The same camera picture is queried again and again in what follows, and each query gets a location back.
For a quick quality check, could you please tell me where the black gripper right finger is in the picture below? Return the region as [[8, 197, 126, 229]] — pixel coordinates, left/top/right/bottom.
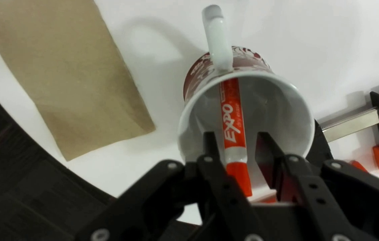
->
[[257, 130, 379, 241]]

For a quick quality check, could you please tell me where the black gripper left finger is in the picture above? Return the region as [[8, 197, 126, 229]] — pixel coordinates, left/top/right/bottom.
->
[[77, 130, 267, 241]]

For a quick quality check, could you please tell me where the orange Expo marker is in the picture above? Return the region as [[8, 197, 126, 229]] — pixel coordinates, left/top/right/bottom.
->
[[219, 78, 255, 198]]

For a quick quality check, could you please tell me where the red white patterned mug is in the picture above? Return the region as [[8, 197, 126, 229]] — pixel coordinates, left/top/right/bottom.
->
[[177, 4, 318, 182]]

